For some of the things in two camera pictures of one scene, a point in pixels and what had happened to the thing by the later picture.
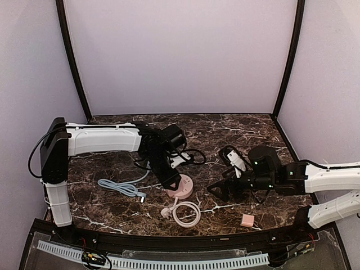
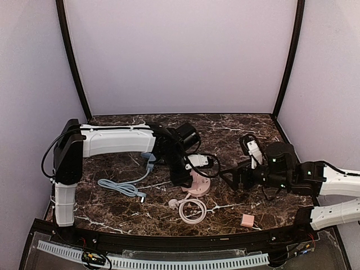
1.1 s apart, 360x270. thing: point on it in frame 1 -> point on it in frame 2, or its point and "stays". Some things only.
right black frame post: x=300 y=16 stays
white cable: x=171 y=212 -> x=175 y=203
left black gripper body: x=166 y=178 -> x=181 y=180
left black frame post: x=59 y=4 stays
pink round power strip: x=185 y=189 -> x=201 y=184
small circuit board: x=93 y=258 stays
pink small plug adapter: x=247 y=220 stays
